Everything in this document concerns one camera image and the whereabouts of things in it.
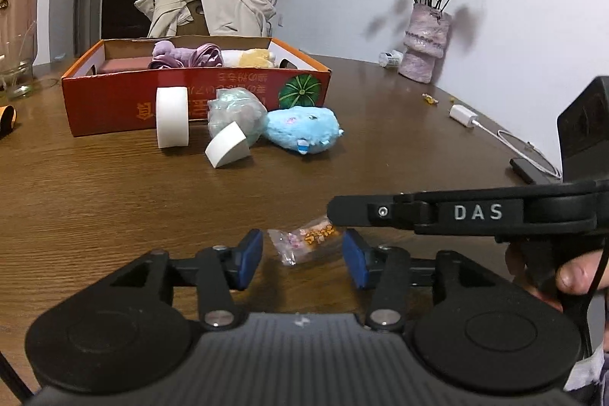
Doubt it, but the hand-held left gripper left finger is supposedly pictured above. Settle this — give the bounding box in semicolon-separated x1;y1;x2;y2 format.
108;228;264;331

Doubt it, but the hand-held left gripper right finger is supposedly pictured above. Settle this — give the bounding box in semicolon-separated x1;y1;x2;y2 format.
343;228;504;333

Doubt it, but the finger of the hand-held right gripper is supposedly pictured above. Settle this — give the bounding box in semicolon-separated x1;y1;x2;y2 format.
326;192;431;228

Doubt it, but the clear candy packet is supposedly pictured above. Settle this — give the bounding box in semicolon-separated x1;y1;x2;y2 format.
267;218;344;267

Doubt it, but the white and yellow plush toy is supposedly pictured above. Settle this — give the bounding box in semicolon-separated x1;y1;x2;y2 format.
221;48;277;69

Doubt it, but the orange cardboard box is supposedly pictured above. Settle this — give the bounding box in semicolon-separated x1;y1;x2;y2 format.
61;36;332;137

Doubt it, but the person's right hand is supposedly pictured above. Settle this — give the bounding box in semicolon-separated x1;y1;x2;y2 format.
504;240;609;312

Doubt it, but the black flat device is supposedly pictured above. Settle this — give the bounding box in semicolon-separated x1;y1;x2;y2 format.
510;158;563;185

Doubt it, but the blue plush toy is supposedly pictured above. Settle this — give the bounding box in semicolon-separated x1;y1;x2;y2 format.
263;105;344;157

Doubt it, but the white wedge sponge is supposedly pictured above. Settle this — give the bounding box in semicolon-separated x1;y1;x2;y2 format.
204;121;251;169

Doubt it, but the white power adapter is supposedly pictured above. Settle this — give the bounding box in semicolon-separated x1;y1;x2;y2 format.
450;104;479;128

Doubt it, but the plastic-wrapped grey plush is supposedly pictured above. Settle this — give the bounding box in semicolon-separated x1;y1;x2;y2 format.
207;87;268;147

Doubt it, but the white tape roll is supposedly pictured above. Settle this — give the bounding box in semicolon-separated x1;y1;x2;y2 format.
155;86;190;149

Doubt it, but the lilac textured vase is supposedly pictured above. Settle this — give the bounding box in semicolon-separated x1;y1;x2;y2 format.
399;3;452;83

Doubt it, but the purple satin cloth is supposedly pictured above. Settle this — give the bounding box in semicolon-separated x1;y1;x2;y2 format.
188;45;223;68

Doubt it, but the purple plush toy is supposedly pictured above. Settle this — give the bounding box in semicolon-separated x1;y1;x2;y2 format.
147;41;196;70

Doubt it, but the beige jacket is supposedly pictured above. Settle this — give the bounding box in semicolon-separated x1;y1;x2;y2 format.
134;0;277;39

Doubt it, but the wooden chair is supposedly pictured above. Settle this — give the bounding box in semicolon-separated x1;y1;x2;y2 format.
176;2;210;38

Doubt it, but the clear glass vase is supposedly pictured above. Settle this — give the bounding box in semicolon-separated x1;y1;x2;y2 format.
0;21;37;100

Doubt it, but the pink suitcase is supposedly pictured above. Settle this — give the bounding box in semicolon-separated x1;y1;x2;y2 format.
0;0;39;69

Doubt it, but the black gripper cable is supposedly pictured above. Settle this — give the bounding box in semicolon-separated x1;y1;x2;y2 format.
587;235;609;340
0;350;34;395

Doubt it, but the white cable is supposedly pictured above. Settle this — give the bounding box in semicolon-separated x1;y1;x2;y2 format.
473;121;563;178

